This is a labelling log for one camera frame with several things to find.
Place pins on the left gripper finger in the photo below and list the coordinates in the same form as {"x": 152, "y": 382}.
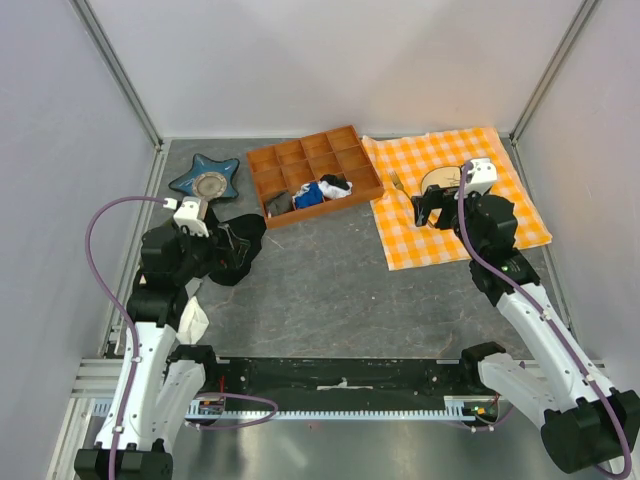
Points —
{"x": 235, "y": 259}
{"x": 227, "y": 238}

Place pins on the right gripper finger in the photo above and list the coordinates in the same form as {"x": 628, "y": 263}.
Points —
{"x": 421, "y": 211}
{"x": 434, "y": 193}

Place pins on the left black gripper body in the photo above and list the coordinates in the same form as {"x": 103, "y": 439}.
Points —
{"x": 198, "y": 252}

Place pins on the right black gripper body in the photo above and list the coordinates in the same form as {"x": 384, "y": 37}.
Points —
{"x": 449, "y": 214}

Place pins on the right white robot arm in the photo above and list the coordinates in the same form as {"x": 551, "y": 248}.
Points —
{"x": 583, "y": 419}

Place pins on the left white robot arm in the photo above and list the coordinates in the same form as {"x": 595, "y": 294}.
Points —
{"x": 161, "y": 374}

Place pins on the rolled grey underwear in tray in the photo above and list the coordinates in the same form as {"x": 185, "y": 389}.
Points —
{"x": 281, "y": 203}

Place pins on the rolled blue underwear in tray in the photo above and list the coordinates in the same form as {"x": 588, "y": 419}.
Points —
{"x": 307, "y": 196}

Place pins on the rolled black white underwear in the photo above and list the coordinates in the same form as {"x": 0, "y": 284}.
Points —
{"x": 334, "y": 187}

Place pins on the beige decorated plate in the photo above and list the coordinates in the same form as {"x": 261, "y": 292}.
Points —
{"x": 442, "y": 176}

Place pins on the gold fork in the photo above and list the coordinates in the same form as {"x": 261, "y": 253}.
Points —
{"x": 396, "y": 181}

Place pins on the white cloth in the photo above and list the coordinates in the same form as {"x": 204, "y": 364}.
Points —
{"x": 194, "y": 321}

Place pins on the blue star-shaped dish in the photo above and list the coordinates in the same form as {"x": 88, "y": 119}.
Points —
{"x": 208, "y": 179}

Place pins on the orange compartment organizer tray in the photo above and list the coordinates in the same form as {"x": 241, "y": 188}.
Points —
{"x": 286, "y": 166}

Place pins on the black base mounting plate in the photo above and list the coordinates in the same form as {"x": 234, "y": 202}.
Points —
{"x": 342, "y": 385}

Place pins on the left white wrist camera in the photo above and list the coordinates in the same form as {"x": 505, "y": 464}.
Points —
{"x": 190, "y": 217}

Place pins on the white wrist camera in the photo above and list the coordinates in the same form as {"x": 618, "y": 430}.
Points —
{"x": 480, "y": 176}
{"x": 190, "y": 217}

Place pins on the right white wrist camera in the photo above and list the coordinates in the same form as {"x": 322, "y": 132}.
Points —
{"x": 480, "y": 176}

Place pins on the grey slotted cable duct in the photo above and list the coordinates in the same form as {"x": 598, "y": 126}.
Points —
{"x": 453, "y": 410}

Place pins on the right aluminium frame post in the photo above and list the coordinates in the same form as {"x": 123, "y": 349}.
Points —
{"x": 577, "y": 25}

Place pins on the aluminium frame post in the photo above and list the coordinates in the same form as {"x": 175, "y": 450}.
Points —
{"x": 99, "y": 37}
{"x": 577, "y": 25}

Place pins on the left aluminium frame post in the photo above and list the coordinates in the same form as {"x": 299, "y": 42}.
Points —
{"x": 99, "y": 37}

